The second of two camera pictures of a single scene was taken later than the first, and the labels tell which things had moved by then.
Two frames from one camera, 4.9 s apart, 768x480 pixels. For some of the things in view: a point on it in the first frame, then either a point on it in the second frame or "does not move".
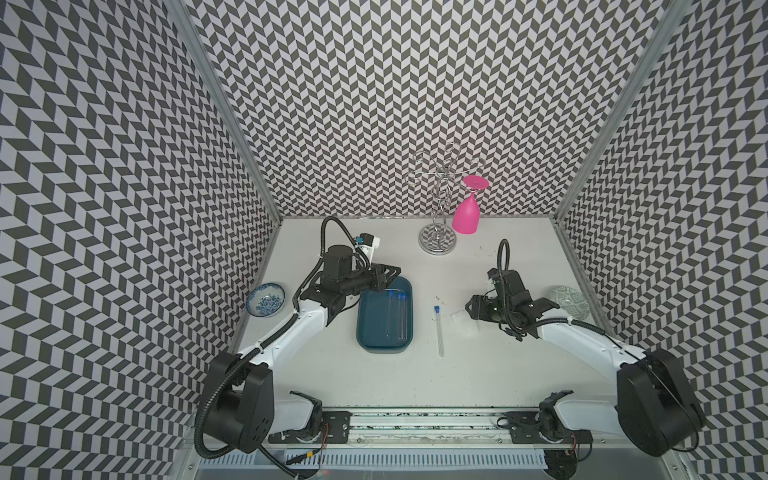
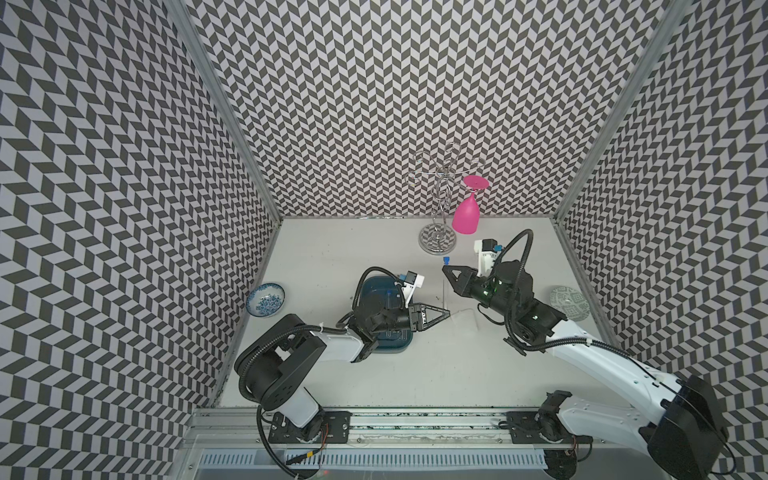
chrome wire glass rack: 439,238 does not move
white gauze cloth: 464,323 does not move
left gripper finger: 383,275 → 418,316
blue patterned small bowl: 265,299 does not move
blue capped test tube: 439,331 → 446,261
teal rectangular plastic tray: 384,318 does not move
